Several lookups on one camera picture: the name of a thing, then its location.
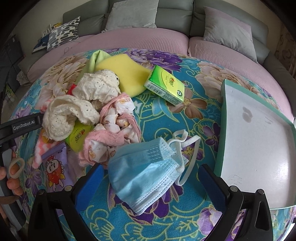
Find blue pillow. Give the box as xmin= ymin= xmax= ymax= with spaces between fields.
xmin=32 ymin=34 xmax=49 ymax=54

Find books on sofa end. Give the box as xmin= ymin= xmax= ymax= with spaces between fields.
xmin=42 ymin=22 xmax=62 ymax=37

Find grey pink pillow right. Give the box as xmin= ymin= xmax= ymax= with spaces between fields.
xmin=203 ymin=6 xmax=257 ymax=62

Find pink sofa seat cover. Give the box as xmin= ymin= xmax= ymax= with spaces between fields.
xmin=27 ymin=28 xmax=295 ymax=121

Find small green tissue pack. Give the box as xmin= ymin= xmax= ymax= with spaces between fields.
xmin=65 ymin=120 xmax=94 ymax=152

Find red tape roll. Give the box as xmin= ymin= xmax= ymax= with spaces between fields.
xmin=67 ymin=83 xmax=76 ymax=95

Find teal white tray box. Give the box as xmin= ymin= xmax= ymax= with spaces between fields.
xmin=214 ymin=79 xmax=295 ymax=209

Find yellow sponge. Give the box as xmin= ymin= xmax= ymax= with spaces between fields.
xmin=95 ymin=54 xmax=151 ymax=97

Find leopard print scrunchie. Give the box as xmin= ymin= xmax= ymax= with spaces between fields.
xmin=114 ymin=73 xmax=119 ymax=86

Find black white patterned pillow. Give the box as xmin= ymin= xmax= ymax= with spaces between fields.
xmin=47 ymin=16 xmax=80 ymax=52

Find light green cloth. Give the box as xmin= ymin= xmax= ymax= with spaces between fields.
xmin=75 ymin=50 xmax=111 ymax=84

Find pink patterned fabric scrunchie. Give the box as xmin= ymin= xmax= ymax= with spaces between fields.
xmin=78 ymin=93 xmax=141 ymax=167

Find grey pillow middle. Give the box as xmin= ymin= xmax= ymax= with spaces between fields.
xmin=103 ymin=0 xmax=159 ymax=32

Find purple cartoon wipes pack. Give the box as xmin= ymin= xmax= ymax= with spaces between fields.
xmin=42 ymin=142 xmax=73 ymax=192

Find blue surgical face mask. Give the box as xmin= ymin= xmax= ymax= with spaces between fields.
xmin=107 ymin=130 xmax=201 ymax=215

